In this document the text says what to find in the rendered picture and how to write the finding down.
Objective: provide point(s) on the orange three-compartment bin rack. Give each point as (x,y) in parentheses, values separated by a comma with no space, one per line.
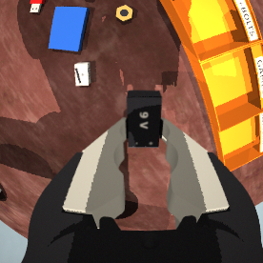
(213,29)

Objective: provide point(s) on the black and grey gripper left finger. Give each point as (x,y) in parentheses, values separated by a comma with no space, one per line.
(88,187)

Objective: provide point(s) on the black 9v battery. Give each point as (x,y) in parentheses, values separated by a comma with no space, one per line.
(144,114)

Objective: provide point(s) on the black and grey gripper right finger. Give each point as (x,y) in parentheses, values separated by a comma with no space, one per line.
(202,186)

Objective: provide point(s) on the brass hex nut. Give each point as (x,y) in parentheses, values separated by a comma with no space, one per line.
(124,13)

